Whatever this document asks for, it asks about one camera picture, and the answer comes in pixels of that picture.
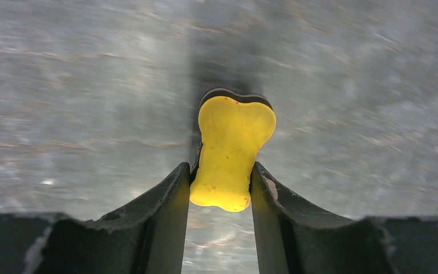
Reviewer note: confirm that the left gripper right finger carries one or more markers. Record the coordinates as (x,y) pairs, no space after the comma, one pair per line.
(293,235)

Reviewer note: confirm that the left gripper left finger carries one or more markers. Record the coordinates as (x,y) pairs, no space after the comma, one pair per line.
(146,235)

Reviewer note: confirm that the yellow whiteboard eraser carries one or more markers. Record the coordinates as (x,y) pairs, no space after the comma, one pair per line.
(233,128)

